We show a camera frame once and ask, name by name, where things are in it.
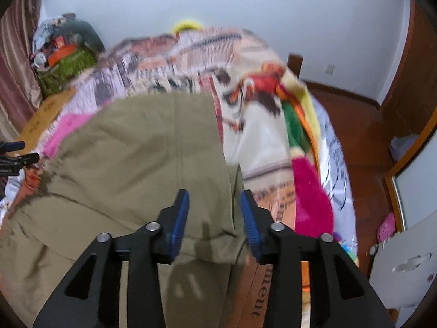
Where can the pink folded garment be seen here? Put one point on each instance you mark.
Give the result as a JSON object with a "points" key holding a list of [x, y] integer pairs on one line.
{"points": [[68, 124]]}

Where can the printed newspaper pattern blanket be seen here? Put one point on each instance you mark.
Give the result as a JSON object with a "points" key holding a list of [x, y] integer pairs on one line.
{"points": [[270, 126]]}

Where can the wooden lap desk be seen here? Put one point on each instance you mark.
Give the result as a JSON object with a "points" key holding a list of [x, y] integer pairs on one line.
{"points": [[42, 119]]}

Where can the striped red curtain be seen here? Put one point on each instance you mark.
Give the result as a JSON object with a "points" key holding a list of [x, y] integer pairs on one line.
{"points": [[20, 91]]}

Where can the white plastic stool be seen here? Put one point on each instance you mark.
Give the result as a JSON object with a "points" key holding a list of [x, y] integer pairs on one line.
{"points": [[405, 265]]}

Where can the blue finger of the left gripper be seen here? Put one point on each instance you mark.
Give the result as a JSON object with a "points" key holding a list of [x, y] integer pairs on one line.
{"points": [[11, 166], [7, 147]]}

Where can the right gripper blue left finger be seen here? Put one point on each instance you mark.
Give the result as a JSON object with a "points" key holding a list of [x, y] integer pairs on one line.
{"points": [[89, 294]]}

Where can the green storage basket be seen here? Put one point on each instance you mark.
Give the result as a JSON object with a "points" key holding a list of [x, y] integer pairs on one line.
{"points": [[57, 77]]}

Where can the olive green pants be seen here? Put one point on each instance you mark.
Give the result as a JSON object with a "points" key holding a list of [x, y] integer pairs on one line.
{"points": [[115, 174]]}

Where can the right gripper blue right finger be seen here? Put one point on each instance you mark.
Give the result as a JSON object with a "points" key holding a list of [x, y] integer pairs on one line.
{"points": [[340, 296]]}

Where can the wall power socket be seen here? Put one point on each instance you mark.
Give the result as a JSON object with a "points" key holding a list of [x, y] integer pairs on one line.
{"points": [[329, 69]]}

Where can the wooden door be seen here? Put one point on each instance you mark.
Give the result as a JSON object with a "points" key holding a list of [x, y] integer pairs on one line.
{"points": [[411, 100]]}

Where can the orange box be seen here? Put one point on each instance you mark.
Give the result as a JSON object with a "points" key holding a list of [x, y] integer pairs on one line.
{"points": [[61, 53]]}

